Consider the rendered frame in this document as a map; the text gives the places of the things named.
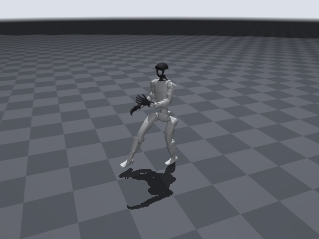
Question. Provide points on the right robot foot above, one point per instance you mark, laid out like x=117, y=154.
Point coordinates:
x=126, y=163

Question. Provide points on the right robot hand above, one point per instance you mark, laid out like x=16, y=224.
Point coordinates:
x=135, y=108

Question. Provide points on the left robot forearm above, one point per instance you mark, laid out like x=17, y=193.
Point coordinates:
x=160, y=104

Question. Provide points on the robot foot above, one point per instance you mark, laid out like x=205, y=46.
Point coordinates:
x=171, y=161
x=126, y=163

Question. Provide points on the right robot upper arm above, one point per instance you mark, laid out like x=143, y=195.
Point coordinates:
x=152, y=94

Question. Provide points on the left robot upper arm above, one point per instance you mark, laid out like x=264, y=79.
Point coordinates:
x=171, y=88

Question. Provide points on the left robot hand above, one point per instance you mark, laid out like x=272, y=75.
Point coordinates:
x=144, y=101

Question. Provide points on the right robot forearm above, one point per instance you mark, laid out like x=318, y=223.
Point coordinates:
x=149, y=98

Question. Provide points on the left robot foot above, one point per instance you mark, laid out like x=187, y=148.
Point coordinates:
x=171, y=161

